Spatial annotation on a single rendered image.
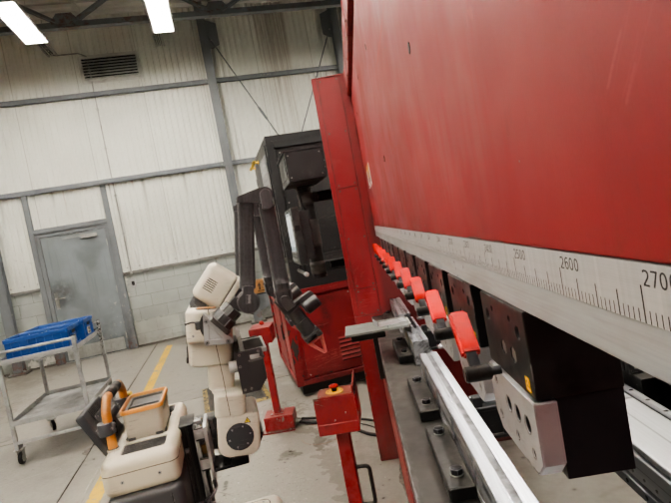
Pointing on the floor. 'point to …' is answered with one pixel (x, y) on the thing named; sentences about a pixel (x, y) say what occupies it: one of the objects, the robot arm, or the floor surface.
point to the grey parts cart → (44, 405)
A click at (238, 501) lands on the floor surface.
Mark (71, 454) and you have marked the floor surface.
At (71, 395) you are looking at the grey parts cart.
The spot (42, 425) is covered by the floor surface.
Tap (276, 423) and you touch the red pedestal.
